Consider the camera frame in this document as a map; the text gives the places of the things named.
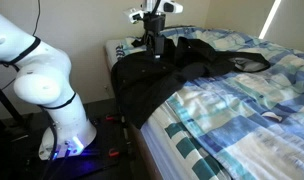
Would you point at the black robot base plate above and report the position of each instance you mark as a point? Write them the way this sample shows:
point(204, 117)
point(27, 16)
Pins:
point(92, 160)

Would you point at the red clamp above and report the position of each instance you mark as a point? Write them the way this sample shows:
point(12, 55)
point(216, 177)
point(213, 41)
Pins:
point(110, 117)
point(114, 153)

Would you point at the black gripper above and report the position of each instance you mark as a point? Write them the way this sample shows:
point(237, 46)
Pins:
point(153, 25)

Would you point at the blue plaid bed cover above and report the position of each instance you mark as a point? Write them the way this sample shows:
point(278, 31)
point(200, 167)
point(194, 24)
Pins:
point(245, 110)

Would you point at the black button shirt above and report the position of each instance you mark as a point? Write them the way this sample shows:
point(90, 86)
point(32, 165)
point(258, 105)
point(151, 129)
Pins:
point(152, 80)

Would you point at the black tripod stand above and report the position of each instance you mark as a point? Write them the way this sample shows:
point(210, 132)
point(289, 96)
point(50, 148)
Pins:
point(5, 103)

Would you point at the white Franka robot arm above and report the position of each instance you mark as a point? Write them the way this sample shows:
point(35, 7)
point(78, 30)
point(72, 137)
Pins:
point(55, 93)

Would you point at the wooden bed frame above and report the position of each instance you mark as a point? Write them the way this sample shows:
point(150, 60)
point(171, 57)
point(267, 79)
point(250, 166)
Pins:
point(147, 153)

